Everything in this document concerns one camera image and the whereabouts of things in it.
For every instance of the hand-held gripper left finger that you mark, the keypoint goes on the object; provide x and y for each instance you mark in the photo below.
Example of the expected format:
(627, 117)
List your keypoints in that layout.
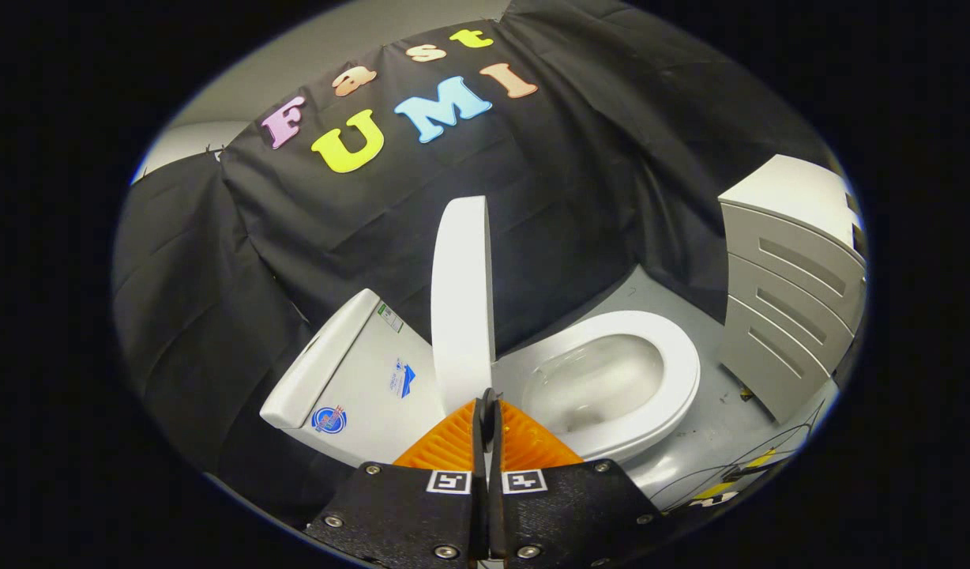
(406, 514)

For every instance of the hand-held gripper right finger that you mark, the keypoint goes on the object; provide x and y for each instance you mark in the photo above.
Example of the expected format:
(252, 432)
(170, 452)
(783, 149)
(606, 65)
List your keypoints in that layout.
(572, 514)

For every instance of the white toilet bowl with seat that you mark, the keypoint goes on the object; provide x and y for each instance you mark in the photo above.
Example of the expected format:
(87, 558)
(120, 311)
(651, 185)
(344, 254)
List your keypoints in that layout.
(674, 371)

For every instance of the small yellow black floor object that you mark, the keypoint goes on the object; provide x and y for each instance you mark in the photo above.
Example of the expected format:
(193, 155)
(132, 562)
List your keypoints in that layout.
(746, 392)

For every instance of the grey drawer cabinet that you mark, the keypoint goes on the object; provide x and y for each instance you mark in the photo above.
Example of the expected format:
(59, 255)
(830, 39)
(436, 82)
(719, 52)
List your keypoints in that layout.
(793, 300)

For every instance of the black backdrop cloth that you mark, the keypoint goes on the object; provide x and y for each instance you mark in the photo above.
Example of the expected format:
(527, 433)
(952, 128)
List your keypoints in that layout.
(532, 197)

